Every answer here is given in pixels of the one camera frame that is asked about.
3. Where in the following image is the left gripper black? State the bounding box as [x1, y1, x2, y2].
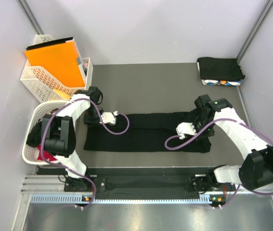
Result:
[83, 106, 104, 126]

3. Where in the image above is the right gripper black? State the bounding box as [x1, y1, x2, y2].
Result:
[188, 117, 216, 141]

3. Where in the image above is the black t shirt flower print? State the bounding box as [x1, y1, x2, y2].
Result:
[83, 109, 212, 154]

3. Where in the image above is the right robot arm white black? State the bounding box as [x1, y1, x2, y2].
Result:
[193, 94, 273, 191]

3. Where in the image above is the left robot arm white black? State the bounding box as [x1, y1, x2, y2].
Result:
[41, 86, 103, 192]

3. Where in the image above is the folded black t shirt stack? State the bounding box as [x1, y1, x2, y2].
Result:
[196, 57, 246, 86]

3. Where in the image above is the red garment in basket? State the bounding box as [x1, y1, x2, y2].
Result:
[37, 145, 56, 162]

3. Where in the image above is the black garment in basket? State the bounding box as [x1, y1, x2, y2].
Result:
[26, 121, 42, 148]

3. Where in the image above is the white perforated file organizer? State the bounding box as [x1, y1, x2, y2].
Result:
[20, 35, 93, 103]

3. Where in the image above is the orange folder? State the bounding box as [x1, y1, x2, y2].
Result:
[24, 38, 86, 88]

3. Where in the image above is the white oval laundry basket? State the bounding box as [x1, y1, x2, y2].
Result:
[22, 101, 82, 169]

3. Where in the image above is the black folder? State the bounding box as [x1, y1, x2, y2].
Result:
[26, 37, 73, 51]

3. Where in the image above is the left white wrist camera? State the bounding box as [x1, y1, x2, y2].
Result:
[100, 111, 119, 126]

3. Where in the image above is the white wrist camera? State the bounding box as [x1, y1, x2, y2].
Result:
[100, 111, 119, 126]
[176, 122, 197, 140]

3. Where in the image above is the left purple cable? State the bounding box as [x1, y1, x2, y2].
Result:
[40, 97, 130, 209]

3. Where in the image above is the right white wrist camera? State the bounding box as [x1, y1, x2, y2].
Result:
[176, 122, 197, 140]

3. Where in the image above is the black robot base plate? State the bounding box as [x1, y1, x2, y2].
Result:
[64, 167, 238, 200]

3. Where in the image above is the aluminium frame rail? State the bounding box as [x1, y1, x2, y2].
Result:
[20, 173, 273, 205]

